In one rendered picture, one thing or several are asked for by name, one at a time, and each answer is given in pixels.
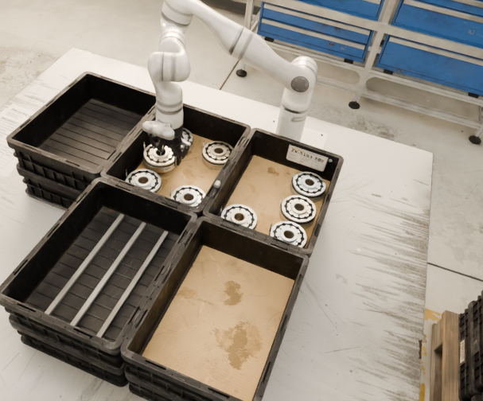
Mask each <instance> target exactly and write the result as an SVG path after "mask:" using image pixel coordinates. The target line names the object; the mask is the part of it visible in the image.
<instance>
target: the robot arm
mask: <svg viewBox="0 0 483 401"><path fill-rule="evenodd" d="M193 15H195V16H197V17H198V18H200V19H201V20H202V21H203V22H204V23H205V24H206V25H207V26H208V27H209V28H210V29H211V31H212V33H213V35H214V37H215V38H216V40H217V41H218V43H219V45H220V47H221V48H222V49H223V50H224V51H225V52H226V53H227V54H228V55H231V56H233V57H235V58H236V59H237V60H240V61H242V62H244V63H245V64H248V65H250V66H252V67H253V68H255V69H257V70H258V71H260V72H262V73H264V74H266V75H267V76H269V77H270V78H272V79H273V80H275V81H276V82H278V83H279V84H281V85H282V86H283V87H285V89H284V92H283V96H282V103H281V107H280V112H279V119H278V123H277V127H276V131H275V133H276V134H279V135H282V136H284V137H287V138H291V139H293V140H296V141H299V142H300V141H301V137H302V132H303V129H304V126H305V122H306V116H307V113H308V110H309V107H310V101H311V98H312V94H313V90H314V87H315V84H316V80H317V72H318V70H317V64H316V63H315V61H314V60H313V59H311V58H310V57H307V56H300V57H298V58H296V59H294V60H293V61H292V62H291V63H290V62H289V61H287V60H284V59H283V58H281V57H280V56H279V55H277V54H276V53H275V52H274V51H273V50H272V48H271V47H270V46H269V45H268V44H267V43H266V42H265V40H264V39H262V38H261V37H260V36H259V35H258V34H256V33H254V32H252V31H250V30H249V29H247V28H245V27H243V26H242V25H240V24H238V23H236V22H234V21H232V20H230V19H228V18H226V17H225V16H223V15H221V14H219V13H217V12H216V11H215V10H213V9H212V8H210V7H209V6H207V5H205V4H204V3H203V2H201V1H200V0H165V1H164V3H163V6H162V10H161V13H160V23H161V28H162V34H161V37H160V41H159V46H158V52H153V53H151V54H150V56H149V58H148V61H147V67H148V72H149V74H150V78H151V80H152V83H153V85H154V90H155V93H156V121H146V122H144V123H143V125H142V129H143V130H144V131H145V132H147V134H148V136H149V139H150V142H151V145H152V147H153V148H154V149H158V155H159V156H162V155H164V154H165V153H166V149H165V147H166V146H169V147H170V148H171V150H172V152H173V154H174V157H175V158H174V166H175V167H177V166H178V165H180V163H181V159H184V157H185V156H186V154H187V153H188V152H189V149H190V147H191V145H192V144H193V143H192V142H191V141H189V142H187V141H185V140H184V137H183V134H182V133H183V108H182V104H183V92H182V89H181V87H180V86H179V85H177V84H174V83H172V82H184V81H185V80H187V79H188V78H189V75H190V69H191V68H190V62H189V58H188V56H187V54H186V52H185V46H186V39H185V35H184V33H185V31H186V30H187V29H188V27H189V25H190V22H191V20H192V18H193ZM158 139H160V142H159V140H158ZM181 143H182V144H183V151H182V152H181Z"/></svg>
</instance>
